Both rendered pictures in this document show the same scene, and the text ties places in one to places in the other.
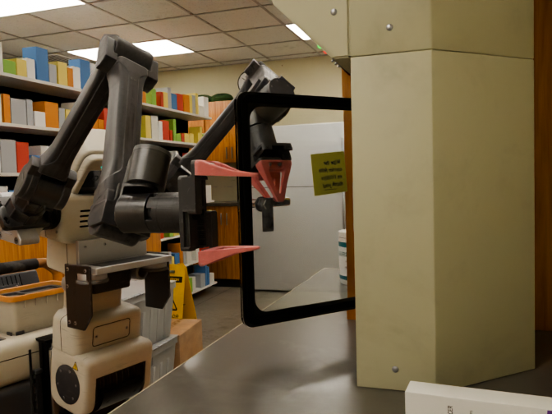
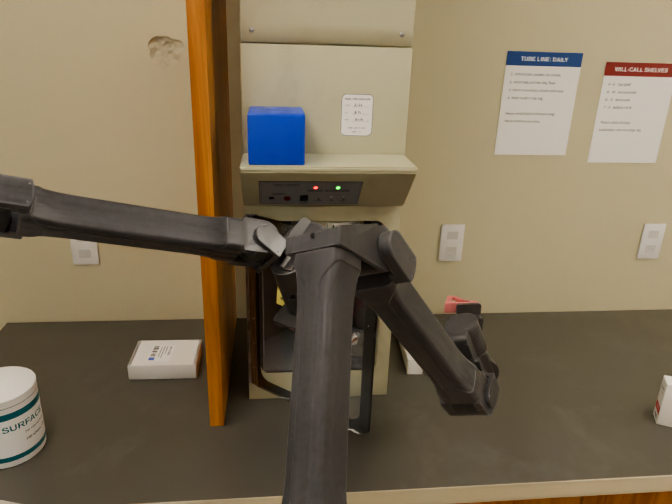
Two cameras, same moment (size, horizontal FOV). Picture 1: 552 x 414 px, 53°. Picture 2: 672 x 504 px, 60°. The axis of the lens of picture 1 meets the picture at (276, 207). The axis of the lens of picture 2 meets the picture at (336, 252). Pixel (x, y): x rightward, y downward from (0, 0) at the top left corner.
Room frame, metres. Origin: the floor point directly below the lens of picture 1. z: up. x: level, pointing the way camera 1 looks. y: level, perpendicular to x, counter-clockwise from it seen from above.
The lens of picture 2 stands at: (1.40, 0.87, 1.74)
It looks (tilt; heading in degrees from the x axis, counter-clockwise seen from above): 21 degrees down; 245
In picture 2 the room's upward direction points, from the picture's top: 2 degrees clockwise
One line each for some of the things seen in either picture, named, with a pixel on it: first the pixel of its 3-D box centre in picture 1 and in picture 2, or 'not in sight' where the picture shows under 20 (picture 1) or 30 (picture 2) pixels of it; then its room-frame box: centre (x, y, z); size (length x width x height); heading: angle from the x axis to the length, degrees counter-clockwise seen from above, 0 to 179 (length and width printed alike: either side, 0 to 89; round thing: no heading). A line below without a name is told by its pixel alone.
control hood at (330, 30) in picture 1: (334, 48); (326, 185); (0.96, -0.11, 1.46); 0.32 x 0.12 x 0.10; 161
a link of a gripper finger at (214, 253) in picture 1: (226, 237); not in sight; (0.75, 0.07, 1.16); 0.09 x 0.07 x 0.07; 71
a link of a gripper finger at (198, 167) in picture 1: (224, 186); (457, 313); (0.75, 0.07, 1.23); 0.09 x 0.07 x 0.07; 71
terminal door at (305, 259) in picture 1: (313, 206); (308, 325); (1.01, -0.07, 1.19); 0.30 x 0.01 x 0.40; 121
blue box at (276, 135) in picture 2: not in sight; (276, 135); (1.05, -0.14, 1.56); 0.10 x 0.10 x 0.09; 71
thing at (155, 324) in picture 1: (119, 317); not in sight; (3.05, 0.89, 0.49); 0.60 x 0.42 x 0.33; 161
